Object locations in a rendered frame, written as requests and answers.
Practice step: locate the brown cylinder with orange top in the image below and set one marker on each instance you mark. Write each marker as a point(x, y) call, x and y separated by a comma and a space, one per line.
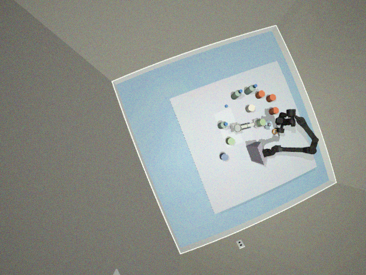
point(260, 94)
point(270, 98)
point(274, 110)

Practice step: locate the grey cylinder with cream top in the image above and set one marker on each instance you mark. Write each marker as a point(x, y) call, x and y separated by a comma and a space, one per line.
point(250, 108)

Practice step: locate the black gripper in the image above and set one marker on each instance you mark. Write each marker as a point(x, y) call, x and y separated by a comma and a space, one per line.
point(281, 130)

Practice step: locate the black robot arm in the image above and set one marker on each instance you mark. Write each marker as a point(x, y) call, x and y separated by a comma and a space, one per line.
point(291, 121)

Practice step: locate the dark blue cylinder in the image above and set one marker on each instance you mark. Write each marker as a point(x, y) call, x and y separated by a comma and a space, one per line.
point(223, 156)

